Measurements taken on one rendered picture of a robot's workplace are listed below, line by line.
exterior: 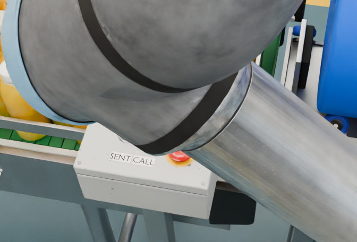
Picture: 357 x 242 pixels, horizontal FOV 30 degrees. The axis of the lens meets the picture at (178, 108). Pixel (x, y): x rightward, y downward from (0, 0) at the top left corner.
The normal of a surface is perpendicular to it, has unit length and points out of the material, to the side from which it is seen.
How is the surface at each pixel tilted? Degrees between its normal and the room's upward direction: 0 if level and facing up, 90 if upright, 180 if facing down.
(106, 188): 90
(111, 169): 0
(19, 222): 0
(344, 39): 48
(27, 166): 90
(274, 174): 69
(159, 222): 90
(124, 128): 93
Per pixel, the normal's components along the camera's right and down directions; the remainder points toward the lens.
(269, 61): 0.44, -0.43
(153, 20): -0.22, 0.54
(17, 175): -0.21, 0.81
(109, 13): -0.65, 0.38
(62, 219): -0.05, -0.58
